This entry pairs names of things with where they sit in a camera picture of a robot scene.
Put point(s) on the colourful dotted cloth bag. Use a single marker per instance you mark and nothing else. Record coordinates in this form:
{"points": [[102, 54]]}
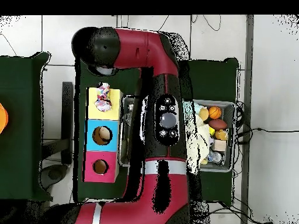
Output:
{"points": [[102, 102]]}

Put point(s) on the cream waffle cloth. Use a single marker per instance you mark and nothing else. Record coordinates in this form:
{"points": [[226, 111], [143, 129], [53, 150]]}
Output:
{"points": [[201, 140]]}

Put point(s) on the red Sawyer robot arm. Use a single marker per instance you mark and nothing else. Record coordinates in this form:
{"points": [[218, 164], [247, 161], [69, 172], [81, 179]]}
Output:
{"points": [[140, 46]]}

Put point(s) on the wooden box with three holes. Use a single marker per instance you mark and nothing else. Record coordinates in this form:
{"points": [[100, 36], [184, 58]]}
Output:
{"points": [[109, 144]]}

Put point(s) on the mint waffle cloth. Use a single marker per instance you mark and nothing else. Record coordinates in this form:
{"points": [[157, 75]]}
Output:
{"points": [[186, 106]]}

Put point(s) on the peach foam ball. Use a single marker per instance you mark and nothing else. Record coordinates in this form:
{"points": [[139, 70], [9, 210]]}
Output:
{"points": [[203, 113]]}

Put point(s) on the yellow foam block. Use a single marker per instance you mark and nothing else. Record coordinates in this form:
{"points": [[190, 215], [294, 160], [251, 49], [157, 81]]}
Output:
{"points": [[211, 131]]}

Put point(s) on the small orange basketball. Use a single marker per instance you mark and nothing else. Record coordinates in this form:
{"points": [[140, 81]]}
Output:
{"points": [[215, 112]]}

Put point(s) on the small brown football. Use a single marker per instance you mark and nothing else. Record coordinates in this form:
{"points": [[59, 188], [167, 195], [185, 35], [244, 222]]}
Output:
{"points": [[217, 124]]}

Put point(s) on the plain wooden cube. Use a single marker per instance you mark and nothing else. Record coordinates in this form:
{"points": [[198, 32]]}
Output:
{"points": [[219, 145]]}

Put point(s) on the dark green table cloth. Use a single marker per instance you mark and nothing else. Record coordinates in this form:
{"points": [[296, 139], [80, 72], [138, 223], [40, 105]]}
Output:
{"points": [[210, 79], [18, 116]]}

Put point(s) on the black upright panel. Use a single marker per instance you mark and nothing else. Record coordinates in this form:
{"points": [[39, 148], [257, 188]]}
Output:
{"points": [[67, 105]]}

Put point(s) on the grey round stand base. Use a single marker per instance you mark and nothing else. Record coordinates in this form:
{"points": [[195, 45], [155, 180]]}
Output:
{"points": [[55, 173]]}

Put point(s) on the orange object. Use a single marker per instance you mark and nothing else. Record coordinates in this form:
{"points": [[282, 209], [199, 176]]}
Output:
{"points": [[3, 119]]}

